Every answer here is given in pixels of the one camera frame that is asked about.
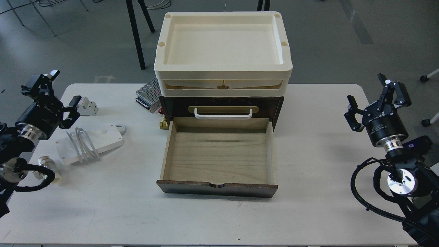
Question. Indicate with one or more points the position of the cream plastic tray lower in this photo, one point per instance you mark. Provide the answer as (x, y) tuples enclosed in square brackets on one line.
[(223, 87)]

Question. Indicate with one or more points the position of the brass valve red handle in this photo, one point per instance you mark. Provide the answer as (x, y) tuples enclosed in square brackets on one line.
[(163, 125)]

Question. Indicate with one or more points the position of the cream plastic tray top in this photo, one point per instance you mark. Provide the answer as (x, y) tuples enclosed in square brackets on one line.
[(223, 46)]

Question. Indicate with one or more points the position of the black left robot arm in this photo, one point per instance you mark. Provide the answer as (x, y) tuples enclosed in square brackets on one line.
[(14, 168)]

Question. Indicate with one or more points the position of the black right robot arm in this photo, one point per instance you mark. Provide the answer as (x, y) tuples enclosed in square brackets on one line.
[(402, 176)]

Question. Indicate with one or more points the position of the white drawer handle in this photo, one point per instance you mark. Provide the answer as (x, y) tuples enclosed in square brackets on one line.
[(222, 116)]

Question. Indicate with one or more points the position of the black table leg right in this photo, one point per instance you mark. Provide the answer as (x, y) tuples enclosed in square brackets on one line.
[(263, 5)]

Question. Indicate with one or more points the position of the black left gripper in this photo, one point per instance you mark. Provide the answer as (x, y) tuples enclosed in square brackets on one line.
[(40, 120)]

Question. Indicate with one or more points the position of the white red circuit breaker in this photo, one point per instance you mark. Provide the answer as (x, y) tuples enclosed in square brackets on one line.
[(87, 107)]

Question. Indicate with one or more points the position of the dark wooden cabinet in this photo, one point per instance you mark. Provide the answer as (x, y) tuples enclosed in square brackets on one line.
[(179, 112)]

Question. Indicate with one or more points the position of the metal mesh power supply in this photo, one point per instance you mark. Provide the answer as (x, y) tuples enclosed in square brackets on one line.
[(148, 95)]

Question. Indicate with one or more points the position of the cream plastic tray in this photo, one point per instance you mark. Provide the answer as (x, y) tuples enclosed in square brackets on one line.
[(223, 87), (223, 46)]

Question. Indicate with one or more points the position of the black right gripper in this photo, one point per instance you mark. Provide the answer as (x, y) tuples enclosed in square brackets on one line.
[(381, 120)]

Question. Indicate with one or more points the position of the open wooden drawer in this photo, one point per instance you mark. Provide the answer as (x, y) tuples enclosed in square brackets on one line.
[(219, 157)]

